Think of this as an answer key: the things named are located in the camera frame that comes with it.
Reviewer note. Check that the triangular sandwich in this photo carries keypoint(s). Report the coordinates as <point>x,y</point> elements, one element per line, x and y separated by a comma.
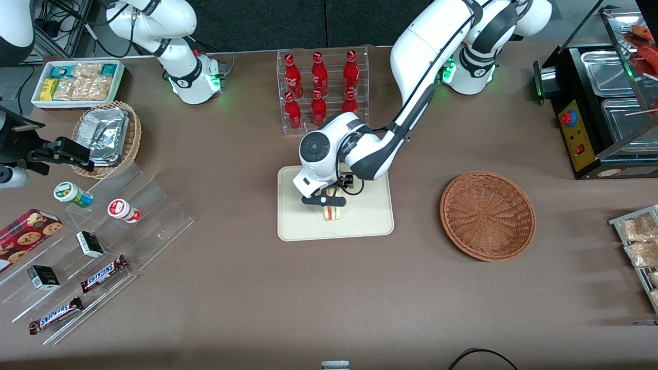
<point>333,213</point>

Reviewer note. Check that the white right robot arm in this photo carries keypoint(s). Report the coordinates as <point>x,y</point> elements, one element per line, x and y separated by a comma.
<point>177,61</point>

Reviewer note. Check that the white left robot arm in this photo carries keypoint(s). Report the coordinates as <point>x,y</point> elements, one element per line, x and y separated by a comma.
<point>426,41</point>

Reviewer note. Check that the cream plastic tray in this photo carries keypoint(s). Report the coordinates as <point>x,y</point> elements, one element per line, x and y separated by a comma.
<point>370,216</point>

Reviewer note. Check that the light wicker basket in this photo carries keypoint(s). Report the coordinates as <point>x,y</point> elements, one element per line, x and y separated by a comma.
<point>134,139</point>

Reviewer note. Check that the round brown wicker basket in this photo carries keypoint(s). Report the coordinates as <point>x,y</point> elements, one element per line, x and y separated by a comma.
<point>488,216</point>

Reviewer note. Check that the silver foil pack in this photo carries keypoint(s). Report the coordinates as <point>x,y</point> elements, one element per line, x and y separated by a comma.
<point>105,133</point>

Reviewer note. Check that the green lid white jar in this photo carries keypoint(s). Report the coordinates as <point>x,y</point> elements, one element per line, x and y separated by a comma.
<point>72,194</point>

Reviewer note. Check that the white rectangular snack bin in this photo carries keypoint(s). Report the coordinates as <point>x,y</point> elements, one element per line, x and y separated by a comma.
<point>38,100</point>

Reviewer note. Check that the yellow snack pack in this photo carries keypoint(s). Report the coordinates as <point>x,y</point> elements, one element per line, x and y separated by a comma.
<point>48,89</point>

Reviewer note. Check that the clear acrylic bottle rack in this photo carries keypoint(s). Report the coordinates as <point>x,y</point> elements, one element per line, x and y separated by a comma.
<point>285,128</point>

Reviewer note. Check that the clear cracker snack bag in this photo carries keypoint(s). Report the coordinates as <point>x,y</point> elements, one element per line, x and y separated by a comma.
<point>85,88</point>
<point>87,70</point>

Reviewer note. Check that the red cola bottle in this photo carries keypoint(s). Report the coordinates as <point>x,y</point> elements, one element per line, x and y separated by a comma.
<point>293,114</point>
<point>349,103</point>
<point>319,74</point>
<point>293,77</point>
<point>351,73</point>
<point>318,109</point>

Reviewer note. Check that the red lid white jar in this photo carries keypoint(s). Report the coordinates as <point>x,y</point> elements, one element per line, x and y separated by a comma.
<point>122,209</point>

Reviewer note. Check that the teal snack pack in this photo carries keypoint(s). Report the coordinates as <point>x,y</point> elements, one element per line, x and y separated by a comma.
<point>62,71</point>

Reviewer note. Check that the small black box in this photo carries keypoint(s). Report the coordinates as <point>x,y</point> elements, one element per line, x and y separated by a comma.
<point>43,277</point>
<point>90,244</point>

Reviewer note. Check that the red chocolate cookie box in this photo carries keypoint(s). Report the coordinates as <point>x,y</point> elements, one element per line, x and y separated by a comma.
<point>25,236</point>

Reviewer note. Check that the clear acrylic stepped display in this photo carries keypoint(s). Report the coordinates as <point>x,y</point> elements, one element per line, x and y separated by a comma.
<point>154,226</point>

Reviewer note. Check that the snickers chocolate bar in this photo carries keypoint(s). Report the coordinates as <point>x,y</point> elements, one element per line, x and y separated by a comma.
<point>103,273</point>
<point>55,314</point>

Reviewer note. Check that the small grey device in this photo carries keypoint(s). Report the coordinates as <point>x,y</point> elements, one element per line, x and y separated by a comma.
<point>335,365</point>

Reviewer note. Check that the black hot food warmer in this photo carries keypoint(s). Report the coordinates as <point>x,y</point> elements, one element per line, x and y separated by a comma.
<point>576,139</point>

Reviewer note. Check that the clear bagged pastry snack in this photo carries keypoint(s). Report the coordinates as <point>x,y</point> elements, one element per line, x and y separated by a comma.
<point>640,228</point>
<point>642,254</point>

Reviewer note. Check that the red skewered sausages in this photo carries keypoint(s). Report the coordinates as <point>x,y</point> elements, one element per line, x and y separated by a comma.
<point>647,54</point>

